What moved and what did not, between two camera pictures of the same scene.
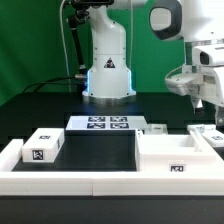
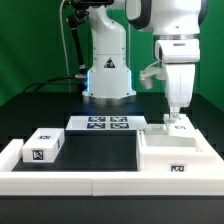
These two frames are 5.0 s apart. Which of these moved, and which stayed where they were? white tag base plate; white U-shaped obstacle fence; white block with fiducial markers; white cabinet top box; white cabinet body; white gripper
Moved: white block with fiducial markers; white gripper
Stayed: white cabinet body; white tag base plate; white cabinet top box; white U-shaped obstacle fence
